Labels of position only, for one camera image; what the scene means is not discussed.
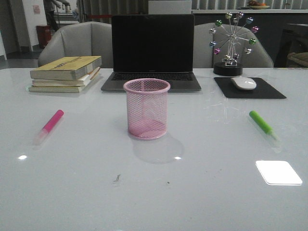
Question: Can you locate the red trash bin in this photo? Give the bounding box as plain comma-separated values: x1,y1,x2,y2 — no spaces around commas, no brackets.
36,25,51,49

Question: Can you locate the grey open laptop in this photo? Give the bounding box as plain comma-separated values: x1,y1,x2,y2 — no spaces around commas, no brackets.
101,14,201,92

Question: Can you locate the pink mesh pen holder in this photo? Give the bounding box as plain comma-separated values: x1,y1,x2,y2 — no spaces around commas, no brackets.
123,78,170,140

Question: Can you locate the green highlighter pen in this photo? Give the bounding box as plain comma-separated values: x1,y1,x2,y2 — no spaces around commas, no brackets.
249,110,281,148

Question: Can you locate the middle white book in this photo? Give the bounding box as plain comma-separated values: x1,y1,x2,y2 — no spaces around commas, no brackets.
32,67,100,87

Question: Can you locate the grey chair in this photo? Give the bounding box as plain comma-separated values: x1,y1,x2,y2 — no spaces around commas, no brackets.
38,21,114,68
193,22,274,68

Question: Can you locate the bottom pale book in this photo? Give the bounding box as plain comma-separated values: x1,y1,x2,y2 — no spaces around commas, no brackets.
28,75,97,93

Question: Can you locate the right grey chair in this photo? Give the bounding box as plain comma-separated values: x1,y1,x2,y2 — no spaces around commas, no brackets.
193,22,274,68

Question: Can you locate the ferris wheel desk toy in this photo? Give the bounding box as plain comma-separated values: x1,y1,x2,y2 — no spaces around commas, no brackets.
208,11,257,76

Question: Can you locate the pink highlighter pen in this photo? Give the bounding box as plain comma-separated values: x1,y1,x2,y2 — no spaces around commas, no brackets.
33,109,64,145

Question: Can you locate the top yellow book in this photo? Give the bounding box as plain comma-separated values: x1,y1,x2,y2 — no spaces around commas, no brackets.
30,56,102,80

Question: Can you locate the person in background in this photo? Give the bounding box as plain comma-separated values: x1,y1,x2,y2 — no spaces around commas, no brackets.
43,0,70,31

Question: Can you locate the left grey chair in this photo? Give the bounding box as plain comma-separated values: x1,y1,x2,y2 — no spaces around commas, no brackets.
38,21,114,68

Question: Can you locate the black mouse pad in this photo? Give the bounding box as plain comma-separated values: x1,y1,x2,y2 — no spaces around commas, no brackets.
214,77,286,99

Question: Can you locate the fruit bowl on counter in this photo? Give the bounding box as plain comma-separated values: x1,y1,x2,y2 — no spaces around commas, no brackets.
247,0,270,10

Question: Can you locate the white computer mouse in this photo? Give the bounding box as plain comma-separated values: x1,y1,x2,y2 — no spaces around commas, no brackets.
231,77,257,90

